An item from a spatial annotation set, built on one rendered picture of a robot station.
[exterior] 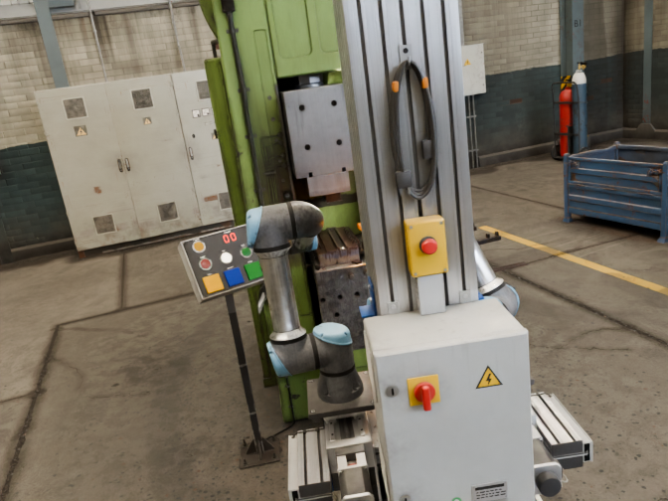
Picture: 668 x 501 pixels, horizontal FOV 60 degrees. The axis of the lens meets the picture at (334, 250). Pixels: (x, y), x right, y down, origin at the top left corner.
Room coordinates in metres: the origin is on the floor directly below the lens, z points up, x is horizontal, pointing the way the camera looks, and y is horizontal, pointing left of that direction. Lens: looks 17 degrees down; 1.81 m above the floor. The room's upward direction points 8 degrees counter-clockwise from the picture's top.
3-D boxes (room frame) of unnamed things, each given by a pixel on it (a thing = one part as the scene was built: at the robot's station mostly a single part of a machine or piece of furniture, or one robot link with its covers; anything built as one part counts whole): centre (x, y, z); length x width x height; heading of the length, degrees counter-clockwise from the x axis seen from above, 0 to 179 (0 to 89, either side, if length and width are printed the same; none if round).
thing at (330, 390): (1.70, 0.04, 0.87); 0.15 x 0.15 x 0.10
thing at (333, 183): (2.95, 0.00, 1.32); 0.42 x 0.20 x 0.10; 6
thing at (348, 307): (2.96, -0.05, 0.69); 0.56 x 0.38 x 0.45; 6
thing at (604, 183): (5.51, -3.03, 0.36); 1.20 x 0.80 x 0.72; 22
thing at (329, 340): (1.70, 0.05, 0.98); 0.13 x 0.12 x 0.14; 99
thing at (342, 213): (3.27, -0.01, 1.37); 0.41 x 0.10 x 0.91; 96
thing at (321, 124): (2.95, -0.04, 1.56); 0.42 x 0.39 x 0.40; 6
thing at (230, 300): (2.60, 0.52, 0.54); 0.04 x 0.04 x 1.08; 6
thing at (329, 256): (2.95, 0.00, 0.96); 0.42 x 0.20 x 0.09; 6
